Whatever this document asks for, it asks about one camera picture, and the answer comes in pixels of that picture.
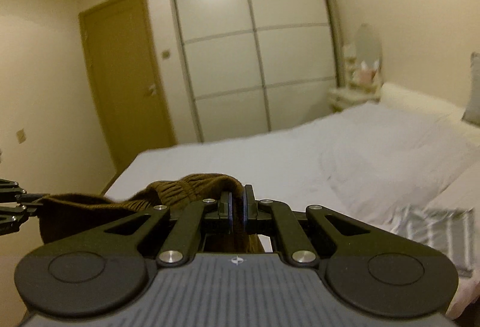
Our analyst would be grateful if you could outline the white bedside table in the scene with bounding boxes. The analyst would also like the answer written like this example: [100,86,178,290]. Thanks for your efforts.
[328,87,380,112]

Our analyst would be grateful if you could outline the brown shorts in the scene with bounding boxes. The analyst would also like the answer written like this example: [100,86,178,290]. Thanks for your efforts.
[38,173,243,244]

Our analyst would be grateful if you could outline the white sliding wardrobe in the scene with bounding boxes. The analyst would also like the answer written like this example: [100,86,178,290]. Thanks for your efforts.
[173,0,338,142]

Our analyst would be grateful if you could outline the white bed duvet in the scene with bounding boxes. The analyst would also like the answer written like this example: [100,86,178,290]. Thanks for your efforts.
[106,103,479,226]

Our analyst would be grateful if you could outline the grey striped folded garment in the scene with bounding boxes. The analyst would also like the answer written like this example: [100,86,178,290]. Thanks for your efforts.
[392,205,475,278]

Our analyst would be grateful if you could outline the brown wooden door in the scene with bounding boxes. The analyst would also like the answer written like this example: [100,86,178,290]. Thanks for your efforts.
[79,0,176,172]

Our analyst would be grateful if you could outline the grey pillow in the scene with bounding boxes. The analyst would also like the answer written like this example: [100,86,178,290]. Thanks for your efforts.
[462,52,480,126]

